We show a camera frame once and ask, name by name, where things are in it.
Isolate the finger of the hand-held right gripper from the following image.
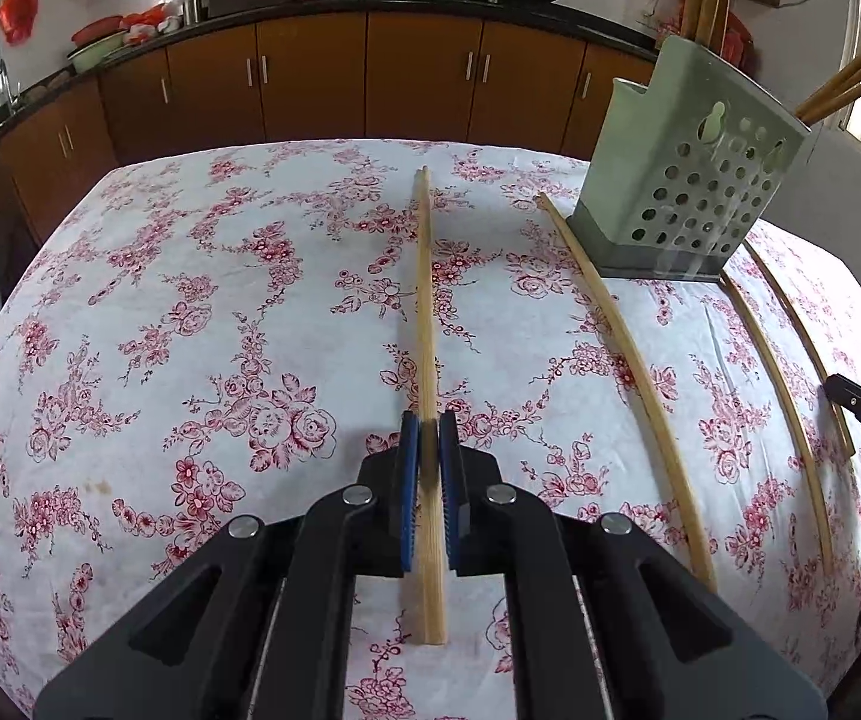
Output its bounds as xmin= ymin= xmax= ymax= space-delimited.
xmin=824 ymin=373 xmax=861 ymax=437

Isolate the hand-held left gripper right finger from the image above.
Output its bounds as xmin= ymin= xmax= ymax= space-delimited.
xmin=437 ymin=411 xmax=829 ymax=720

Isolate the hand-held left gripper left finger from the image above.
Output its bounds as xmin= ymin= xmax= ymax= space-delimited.
xmin=32 ymin=412 xmax=422 ymax=720

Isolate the green perforated utensil holder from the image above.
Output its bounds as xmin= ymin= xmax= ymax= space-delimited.
xmin=566 ymin=34 xmax=814 ymax=284

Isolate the white red floral tablecloth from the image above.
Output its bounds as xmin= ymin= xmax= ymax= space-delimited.
xmin=0 ymin=136 xmax=861 ymax=720

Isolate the brown wooden base cabinet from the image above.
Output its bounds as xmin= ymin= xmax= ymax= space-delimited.
xmin=0 ymin=13 xmax=660 ymax=275

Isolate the black stone countertop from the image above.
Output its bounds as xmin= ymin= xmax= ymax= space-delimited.
xmin=0 ymin=0 xmax=664 ymax=173

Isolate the green basin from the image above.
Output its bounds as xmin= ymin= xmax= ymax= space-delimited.
xmin=66 ymin=34 xmax=131 ymax=74

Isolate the red and white bag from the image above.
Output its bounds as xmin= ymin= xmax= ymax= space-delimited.
xmin=121 ymin=4 xmax=176 ymax=35

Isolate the red basin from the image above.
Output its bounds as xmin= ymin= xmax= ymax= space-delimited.
xmin=70 ymin=15 xmax=125 ymax=46

